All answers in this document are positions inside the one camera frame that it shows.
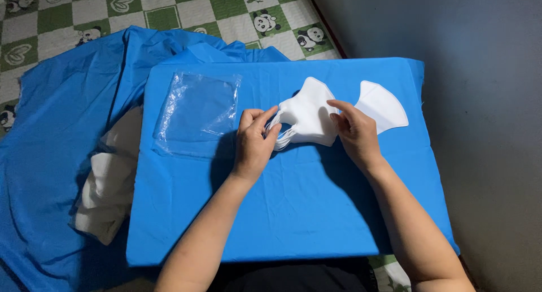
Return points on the person's left hand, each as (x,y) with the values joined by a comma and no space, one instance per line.
(252,148)

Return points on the person's right hand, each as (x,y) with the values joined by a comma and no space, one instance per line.
(360,135)

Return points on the stack of white face masks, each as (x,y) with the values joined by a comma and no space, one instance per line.
(309,112)

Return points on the single white face mask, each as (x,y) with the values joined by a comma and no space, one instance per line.
(381,105)

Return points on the clear plastic bag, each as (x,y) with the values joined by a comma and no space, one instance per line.
(199,110)

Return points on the blue cloth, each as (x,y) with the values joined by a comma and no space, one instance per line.
(296,199)

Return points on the person's black clothing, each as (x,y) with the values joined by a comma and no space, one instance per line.
(296,277)

